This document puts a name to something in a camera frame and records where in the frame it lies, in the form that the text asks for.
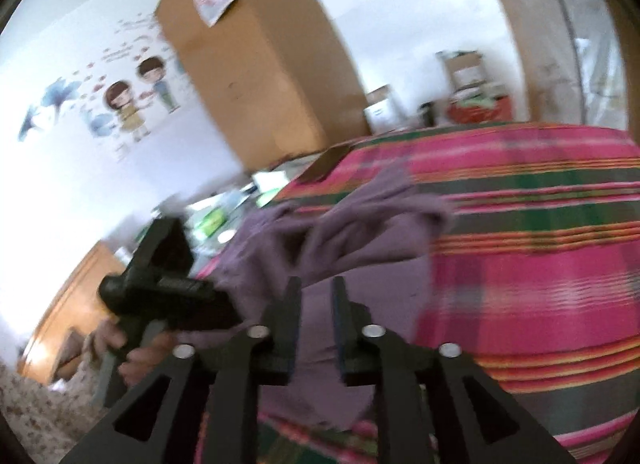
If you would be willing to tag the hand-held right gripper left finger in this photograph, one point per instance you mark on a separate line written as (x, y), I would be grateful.
(294, 329)

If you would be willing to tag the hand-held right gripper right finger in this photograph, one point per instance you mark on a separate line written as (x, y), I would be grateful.
(341, 329)

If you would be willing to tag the purple fleece pants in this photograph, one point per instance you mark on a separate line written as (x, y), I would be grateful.
(360, 234)

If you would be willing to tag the person's left hand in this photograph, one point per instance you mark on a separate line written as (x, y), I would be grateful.
(145, 359)

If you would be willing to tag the green wipes pack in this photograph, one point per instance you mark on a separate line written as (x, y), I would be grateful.
(212, 220)

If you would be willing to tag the wooden headboard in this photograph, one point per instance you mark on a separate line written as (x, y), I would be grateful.
(65, 294)

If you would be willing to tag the dark smartphone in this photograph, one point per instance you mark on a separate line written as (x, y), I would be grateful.
(325, 162)

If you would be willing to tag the pink green plaid bed sheet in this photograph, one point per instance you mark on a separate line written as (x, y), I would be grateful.
(525, 269)

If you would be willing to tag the small white open box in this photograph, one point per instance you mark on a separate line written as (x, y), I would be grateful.
(385, 112)

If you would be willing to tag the small black object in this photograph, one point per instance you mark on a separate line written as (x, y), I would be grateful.
(427, 114)

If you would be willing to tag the wooden wardrobe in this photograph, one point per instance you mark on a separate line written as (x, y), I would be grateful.
(260, 69)

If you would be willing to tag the red box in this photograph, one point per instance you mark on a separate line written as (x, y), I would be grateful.
(480, 112)

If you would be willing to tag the labelled cardboard box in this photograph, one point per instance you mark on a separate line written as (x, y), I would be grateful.
(465, 72)

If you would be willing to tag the clear printed door curtain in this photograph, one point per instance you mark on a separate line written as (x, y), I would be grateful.
(590, 44)

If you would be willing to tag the cartoon children wall sticker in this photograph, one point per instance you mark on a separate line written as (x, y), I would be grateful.
(125, 104)

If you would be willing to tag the wooden door frame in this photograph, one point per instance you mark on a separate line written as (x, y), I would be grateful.
(505, 19)

